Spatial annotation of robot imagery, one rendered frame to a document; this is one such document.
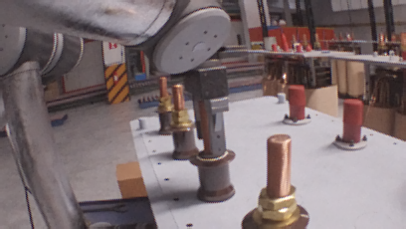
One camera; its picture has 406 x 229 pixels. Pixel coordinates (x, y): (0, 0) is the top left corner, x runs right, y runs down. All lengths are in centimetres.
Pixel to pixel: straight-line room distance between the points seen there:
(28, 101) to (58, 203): 21
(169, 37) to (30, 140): 35
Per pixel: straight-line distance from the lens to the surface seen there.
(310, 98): 303
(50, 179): 55
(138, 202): 163
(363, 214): 54
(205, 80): 48
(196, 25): 29
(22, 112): 54
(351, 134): 82
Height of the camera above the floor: 167
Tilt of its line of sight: 14 degrees down
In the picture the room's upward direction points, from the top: 7 degrees counter-clockwise
